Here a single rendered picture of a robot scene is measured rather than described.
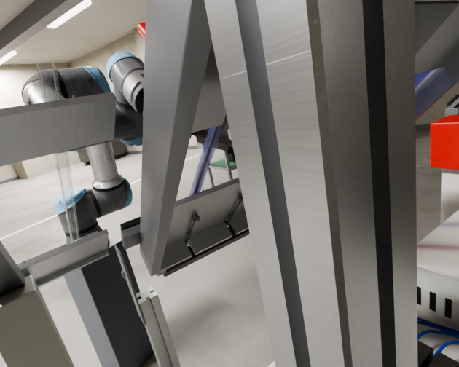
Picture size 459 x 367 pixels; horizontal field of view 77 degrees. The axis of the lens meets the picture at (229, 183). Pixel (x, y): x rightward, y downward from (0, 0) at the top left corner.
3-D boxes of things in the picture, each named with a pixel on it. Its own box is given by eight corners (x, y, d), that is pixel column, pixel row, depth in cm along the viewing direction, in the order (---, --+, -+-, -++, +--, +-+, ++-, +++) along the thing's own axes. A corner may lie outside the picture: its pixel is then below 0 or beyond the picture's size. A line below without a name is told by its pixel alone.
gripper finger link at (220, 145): (244, 128, 45) (191, 111, 47) (239, 157, 49) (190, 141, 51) (250, 119, 47) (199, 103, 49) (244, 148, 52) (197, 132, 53)
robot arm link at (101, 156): (90, 210, 117) (46, 67, 89) (126, 196, 125) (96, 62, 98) (100, 223, 109) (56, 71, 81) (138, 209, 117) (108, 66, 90)
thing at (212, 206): (154, 260, 61) (148, 247, 62) (348, 169, 92) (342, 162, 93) (161, 221, 45) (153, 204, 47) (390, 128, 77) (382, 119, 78)
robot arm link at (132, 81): (124, 108, 58) (162, 101, 62) (133, 119, 56) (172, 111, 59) (120, 72, 53) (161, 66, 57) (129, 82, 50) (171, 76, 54)
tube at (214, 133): (180, 234, 65) (178, 230, 66) (185, 232, 66) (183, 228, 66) (255, 4, 25) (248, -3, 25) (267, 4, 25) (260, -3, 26)
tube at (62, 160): (76, 259, 64) (73, 255, 65) (82, 256, 65) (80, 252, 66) (39, 70, 25) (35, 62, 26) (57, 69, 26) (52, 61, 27)
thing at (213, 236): (159, 272, 61) (146, 243, 63) (351, 178, 92) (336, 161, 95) (160, 271, 60) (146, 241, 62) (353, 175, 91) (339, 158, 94)
